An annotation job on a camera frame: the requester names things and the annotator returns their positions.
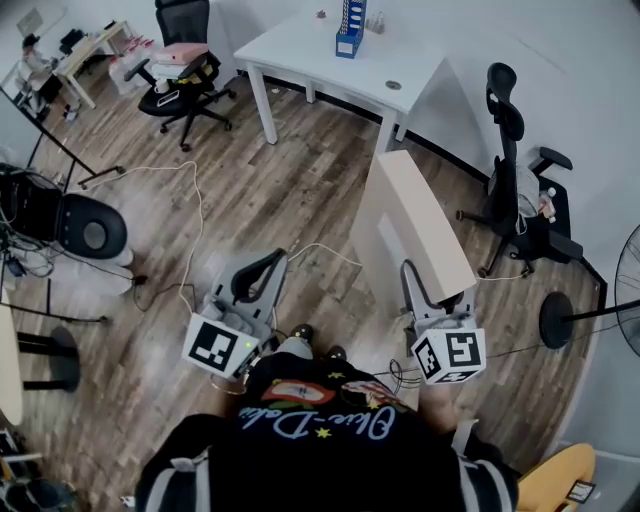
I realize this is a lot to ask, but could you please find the black cable coil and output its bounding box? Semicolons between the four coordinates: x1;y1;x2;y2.
387;357;424;396

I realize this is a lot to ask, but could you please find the black curved-back office chair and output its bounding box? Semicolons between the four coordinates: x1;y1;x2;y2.
455;62;585;277

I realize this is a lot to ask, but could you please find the yellow round table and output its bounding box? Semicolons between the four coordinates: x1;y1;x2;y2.
517;443;599;512

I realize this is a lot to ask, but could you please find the black mesh office chair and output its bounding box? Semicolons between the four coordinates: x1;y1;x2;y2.
124;0;237;154

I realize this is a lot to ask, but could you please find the blue plastic basket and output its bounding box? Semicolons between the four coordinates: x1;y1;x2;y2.
334;0;369;60

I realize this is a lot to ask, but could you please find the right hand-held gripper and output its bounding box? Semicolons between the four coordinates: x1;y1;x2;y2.
401;258;487;386

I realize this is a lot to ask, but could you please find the white table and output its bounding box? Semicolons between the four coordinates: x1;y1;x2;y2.
233;0;449;151

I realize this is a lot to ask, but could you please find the person's grey trouser leg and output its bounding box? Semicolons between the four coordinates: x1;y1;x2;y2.
273;336;314;360

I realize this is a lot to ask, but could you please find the beige round table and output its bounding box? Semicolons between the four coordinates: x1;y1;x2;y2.
0;304;81;426

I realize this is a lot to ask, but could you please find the person's right forearm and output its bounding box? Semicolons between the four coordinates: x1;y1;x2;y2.
418;382;467;437

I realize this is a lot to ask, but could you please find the black standing fan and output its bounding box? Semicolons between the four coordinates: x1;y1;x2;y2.
538;234;640;359

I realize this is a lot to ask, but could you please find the person's left forearm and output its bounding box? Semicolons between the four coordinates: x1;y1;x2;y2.
209;373;249;397

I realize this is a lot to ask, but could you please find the pink flat box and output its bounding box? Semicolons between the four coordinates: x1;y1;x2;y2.
152;42;210;65

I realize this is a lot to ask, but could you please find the black round seat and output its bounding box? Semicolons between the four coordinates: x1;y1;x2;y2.
49;193;135;296

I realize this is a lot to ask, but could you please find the whiteboard on black stand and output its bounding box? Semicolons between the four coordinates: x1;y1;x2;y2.
0;87;126;191

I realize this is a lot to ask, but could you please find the person's black printed shirt torso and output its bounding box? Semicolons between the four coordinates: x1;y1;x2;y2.
134;352;521;512

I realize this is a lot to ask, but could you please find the clear plastic bottle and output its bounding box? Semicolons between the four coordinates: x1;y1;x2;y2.
538;187;558;224

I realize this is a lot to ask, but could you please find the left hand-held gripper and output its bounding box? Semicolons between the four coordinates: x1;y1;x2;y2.
182;248;291;380

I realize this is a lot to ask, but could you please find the light wooden desk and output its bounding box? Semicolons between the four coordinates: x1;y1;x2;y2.
52;19;129;110

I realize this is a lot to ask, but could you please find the beige cardboard box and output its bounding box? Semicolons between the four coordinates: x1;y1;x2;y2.
349;149;479;306

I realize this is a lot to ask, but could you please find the black equipment with cables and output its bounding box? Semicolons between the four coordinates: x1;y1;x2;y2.
0;164;64;276

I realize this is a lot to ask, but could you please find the thin gold bracelet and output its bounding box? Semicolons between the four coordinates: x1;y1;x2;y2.
209;375;247;396

